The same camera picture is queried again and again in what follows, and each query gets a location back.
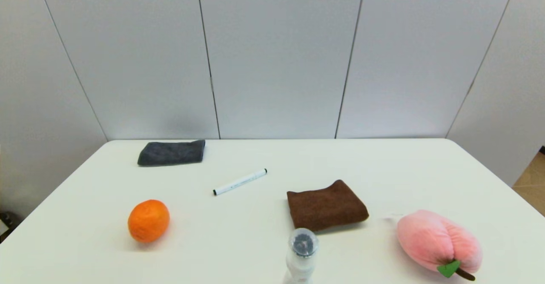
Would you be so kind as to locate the dark unidentified object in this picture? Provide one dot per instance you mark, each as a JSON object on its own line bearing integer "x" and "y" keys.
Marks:
{"x": 6, "y": 222}

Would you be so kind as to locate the clear plastic bottle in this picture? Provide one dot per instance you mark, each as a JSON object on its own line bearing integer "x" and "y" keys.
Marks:
{"x": 302, "y": 254}

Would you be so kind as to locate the grey folded cloth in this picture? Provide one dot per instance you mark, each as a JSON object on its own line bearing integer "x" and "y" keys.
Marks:
{"x": 171, "y": 153}

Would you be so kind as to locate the pink plush peach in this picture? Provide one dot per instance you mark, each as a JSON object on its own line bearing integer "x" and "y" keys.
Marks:
{"x": 434, "y": 239}

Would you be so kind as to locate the orange fruit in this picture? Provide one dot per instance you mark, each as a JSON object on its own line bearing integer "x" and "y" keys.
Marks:
{"x": 148, "y": 221}

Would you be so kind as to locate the brown folded cloth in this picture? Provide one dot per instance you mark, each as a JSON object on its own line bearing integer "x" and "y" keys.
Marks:
{"x": 325, "y": 207}

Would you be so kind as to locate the white marker pen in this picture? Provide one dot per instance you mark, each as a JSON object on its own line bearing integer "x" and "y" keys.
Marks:
{"x": 239, "y": 182}

